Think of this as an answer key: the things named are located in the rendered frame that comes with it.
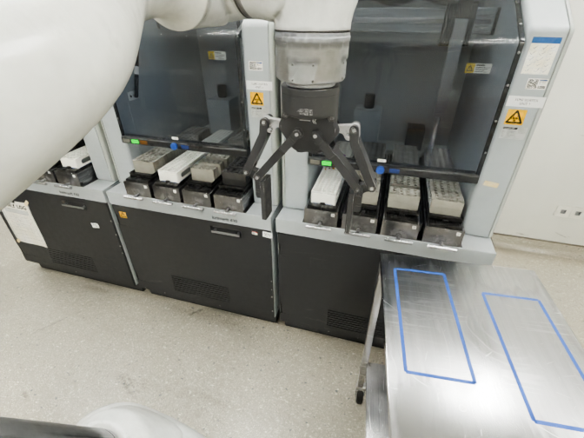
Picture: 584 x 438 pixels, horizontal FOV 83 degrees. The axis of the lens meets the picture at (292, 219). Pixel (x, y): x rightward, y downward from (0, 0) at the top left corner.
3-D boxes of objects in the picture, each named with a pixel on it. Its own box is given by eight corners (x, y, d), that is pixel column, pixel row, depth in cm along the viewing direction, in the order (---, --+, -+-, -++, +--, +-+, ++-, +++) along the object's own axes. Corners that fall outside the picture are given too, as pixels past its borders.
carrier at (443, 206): (460, 215, 125) (464, 201, 122) (461, 217, 123) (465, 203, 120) (428, 209, 128) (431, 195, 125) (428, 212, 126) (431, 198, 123)
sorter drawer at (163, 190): (222, 147, 208) (220, 133, 203) (242, 149, 204) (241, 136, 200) (149, 203, 149) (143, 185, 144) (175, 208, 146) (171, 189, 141)
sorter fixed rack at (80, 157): (107, 148, 188) (103, 137, 185) (122, 149, 186) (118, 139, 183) (63, 169, 164) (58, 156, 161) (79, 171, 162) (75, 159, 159)
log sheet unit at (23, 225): (17, 242, 205) (-11, 191, 186) (52, 250, 198) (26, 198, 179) (13, 244, 203) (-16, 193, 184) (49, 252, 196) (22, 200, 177)
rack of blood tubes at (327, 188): (325, 175, 159) (325, 162, 155) (346, 176, 156) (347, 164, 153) (310, 204, 135) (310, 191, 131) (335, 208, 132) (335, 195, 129)
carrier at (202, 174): (217, 181, 149) (215, 169, 146) (215, 182, 147) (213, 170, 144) (194, 177, 152) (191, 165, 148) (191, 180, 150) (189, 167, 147)
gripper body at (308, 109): (269, 85, 40) (271, 156, 45) (338, 89, 38) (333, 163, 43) (287, 75, 46) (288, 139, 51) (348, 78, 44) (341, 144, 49)
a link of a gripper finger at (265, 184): (264, 182, 51) (259, 182, 51) (266, 220, 54) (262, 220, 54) (270, 174, 53) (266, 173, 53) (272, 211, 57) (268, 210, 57)
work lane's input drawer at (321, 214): (333, 160, 191) (334, 144, 186) (357, 162, 188) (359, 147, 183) (301, 228, 132) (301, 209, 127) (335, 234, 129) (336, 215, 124)
